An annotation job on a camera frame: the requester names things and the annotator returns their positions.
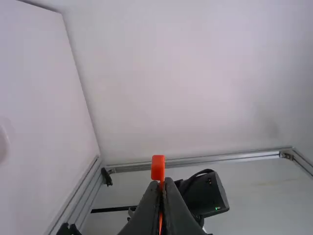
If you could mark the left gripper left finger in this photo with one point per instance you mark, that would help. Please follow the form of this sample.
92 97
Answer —
144 215

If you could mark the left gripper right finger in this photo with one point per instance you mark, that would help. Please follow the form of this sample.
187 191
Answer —
176 215

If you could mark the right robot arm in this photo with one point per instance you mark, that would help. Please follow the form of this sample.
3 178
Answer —
210 193

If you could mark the silver rails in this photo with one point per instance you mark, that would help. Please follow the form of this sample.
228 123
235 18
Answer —
80 191

